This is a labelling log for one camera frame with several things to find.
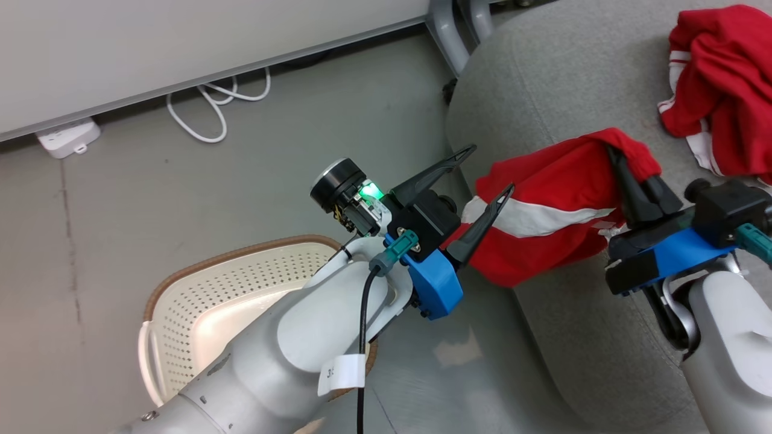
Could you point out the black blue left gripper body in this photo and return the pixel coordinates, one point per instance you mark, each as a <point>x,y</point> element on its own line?
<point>434,283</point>

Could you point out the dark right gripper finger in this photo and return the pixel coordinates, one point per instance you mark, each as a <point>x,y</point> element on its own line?
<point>662,196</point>
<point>632,202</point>

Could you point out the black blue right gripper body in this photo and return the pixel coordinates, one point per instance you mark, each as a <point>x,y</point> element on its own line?
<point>681,253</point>

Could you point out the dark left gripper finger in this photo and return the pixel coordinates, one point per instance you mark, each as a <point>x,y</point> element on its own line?
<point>431,176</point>
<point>479,229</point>

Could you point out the red garment with white band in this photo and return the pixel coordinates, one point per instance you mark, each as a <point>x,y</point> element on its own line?
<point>543,181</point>

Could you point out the red jacket with white trim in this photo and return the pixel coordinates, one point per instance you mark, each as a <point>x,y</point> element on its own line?
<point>730,90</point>

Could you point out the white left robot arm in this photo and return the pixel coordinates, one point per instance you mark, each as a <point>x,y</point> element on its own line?
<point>271,349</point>

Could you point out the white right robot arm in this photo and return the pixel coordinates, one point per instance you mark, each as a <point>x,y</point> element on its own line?
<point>730,349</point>

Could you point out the grey fabric sofa seat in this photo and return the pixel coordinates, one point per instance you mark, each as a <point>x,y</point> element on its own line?
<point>543,78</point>

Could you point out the cream perforated laundry basket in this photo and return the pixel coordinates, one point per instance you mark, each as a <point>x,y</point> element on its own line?
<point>199,301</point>

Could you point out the white paper label tag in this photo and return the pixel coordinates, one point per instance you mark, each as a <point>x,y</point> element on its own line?
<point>347,371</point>

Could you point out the grey curved partition leg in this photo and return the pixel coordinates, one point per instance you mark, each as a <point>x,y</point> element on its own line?
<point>446,30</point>
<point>479,18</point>

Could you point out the wide white partition panel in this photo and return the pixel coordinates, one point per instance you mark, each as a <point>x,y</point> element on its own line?
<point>181,36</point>

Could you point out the white power strip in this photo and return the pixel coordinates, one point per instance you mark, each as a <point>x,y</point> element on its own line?
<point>66,137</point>

